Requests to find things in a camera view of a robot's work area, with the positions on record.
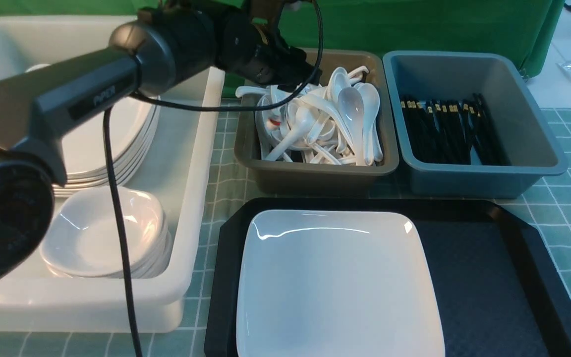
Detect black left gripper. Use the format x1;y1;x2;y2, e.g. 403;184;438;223
238;27;322;91

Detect white small dish stack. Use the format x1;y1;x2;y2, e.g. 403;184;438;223
39;186;173;279

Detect black serving tray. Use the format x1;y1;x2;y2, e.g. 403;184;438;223
204;197;571;357

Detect top white square plate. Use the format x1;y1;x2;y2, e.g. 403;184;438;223
25;63;155;172

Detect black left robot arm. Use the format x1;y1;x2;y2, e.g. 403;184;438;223
0;0;324;279

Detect brown plastic bin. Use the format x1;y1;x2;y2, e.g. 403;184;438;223
234;50;400;197

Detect white ceramic spoons pile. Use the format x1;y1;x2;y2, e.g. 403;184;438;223
235;65;384;167

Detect black chopsticks bundle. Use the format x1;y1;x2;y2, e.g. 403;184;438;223
400;93;511;166

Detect large white rice plate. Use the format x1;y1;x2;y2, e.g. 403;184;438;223
236;209;446;357

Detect blue-grey plastic bin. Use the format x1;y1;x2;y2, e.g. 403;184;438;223
383;51;568;199

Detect white plate stack lower plates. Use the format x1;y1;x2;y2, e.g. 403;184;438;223
54;106;160;197

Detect green backdrop cloth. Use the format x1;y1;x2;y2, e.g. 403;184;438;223
0;0;566;97

